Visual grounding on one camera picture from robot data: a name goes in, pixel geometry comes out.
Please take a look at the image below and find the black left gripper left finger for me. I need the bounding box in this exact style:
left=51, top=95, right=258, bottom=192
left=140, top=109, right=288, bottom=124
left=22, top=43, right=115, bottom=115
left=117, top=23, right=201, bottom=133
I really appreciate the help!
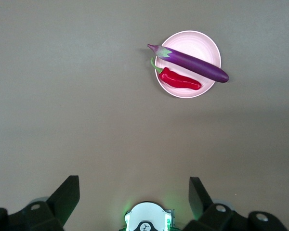
left=0, top=175, right=80, bottom=231

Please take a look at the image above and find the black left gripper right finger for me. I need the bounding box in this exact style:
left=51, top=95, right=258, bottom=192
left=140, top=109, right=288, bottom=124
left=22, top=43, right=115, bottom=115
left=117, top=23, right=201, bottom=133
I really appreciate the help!
left=182, top=177, right=288, bottom=231

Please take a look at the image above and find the red chili pepper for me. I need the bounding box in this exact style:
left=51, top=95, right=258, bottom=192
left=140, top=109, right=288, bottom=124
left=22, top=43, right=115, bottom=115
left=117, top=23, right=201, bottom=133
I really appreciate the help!
left=150, top=57, right=202, bottom=91

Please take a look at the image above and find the purple eggplant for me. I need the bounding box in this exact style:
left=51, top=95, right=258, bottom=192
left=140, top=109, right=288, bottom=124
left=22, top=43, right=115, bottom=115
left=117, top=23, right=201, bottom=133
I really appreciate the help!
left=147, top=43, right=230, bottom=84

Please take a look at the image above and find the brown table cloth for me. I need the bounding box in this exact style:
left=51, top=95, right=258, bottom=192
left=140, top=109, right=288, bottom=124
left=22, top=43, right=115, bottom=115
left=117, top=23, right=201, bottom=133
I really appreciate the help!
left=0, top=0, right=289, bottom=231

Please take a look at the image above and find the pink round plate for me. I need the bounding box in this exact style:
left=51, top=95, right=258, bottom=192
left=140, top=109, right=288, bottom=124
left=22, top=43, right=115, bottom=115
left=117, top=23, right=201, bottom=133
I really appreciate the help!
left=155, top=30, right=222, bottom=99

